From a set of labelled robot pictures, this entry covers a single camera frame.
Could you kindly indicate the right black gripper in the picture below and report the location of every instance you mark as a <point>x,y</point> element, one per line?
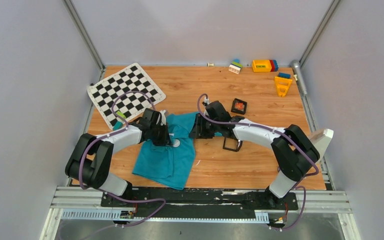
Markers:
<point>198,131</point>

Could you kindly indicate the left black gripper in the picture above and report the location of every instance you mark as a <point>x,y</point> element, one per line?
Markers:
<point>166,140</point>

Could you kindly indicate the round blue badge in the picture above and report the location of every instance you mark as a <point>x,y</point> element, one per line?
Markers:
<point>176,143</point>

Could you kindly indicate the black hinged display case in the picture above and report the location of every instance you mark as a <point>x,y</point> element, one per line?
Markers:
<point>239,112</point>

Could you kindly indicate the teal t-shirt garment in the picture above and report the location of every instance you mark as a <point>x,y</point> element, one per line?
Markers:
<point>169,165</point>

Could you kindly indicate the black square display case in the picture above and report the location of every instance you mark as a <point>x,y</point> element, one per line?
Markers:
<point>232,144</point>

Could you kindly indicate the orange brooch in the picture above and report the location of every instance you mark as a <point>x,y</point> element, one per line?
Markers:
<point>239,106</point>

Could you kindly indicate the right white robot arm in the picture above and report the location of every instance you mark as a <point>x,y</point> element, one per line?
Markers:
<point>293,150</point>

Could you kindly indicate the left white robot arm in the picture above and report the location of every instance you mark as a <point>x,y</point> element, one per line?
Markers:
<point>91,158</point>

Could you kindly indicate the teal block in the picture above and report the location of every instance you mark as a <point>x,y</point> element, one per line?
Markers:
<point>117,125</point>

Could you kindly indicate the lime green block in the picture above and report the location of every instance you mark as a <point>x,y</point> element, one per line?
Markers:
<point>121,115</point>

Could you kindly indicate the black white checkerboard mat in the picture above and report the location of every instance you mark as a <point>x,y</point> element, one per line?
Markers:
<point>130,91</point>

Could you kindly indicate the white green blue block stack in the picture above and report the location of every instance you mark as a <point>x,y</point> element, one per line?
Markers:
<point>235,66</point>

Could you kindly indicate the yellow toy box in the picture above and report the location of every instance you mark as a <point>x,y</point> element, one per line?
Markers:
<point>261,65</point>

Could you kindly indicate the yellow triangular toy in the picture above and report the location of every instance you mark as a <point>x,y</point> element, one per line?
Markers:
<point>282,85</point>

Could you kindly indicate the blue flat block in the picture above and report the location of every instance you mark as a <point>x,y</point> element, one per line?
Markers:
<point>284,75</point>

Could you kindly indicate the red blue block pair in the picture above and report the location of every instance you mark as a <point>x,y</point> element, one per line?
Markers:
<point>274,65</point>

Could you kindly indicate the grey metal cylinder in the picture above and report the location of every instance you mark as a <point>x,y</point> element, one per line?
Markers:
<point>296,67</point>

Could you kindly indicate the white tilted device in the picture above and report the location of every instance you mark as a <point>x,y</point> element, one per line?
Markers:
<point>321,139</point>

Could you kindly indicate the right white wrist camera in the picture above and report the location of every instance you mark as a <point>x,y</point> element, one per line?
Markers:
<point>206,101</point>

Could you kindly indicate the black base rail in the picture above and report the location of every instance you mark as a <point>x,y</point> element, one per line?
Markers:
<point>156,198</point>

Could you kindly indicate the white slotted cable duct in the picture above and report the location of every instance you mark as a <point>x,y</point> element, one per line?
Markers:
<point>172,213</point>

